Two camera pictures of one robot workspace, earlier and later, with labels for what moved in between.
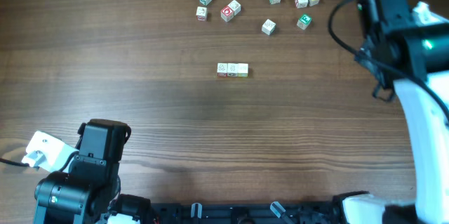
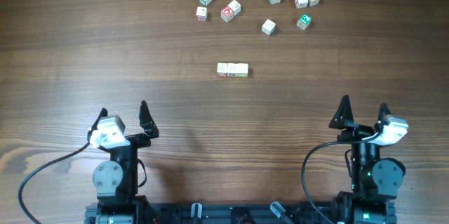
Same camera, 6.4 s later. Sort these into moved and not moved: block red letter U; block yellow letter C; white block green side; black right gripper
Moved: black right gripper
Not moved: white block green side; block yellow letter C; block red letter U
